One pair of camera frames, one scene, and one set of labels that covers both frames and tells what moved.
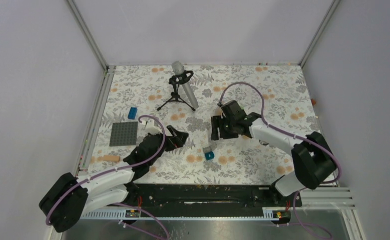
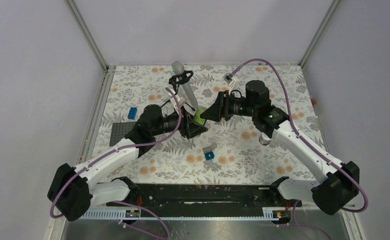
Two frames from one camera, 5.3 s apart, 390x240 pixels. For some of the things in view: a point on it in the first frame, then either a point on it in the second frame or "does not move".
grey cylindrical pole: [177, 67] does not move
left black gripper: [177, 140] → [188, 128]
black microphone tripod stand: [176, 80] does not move
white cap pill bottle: [264, 143] does not move
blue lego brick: [132, 113] does not move
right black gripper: [217, 121] → [220, 108]
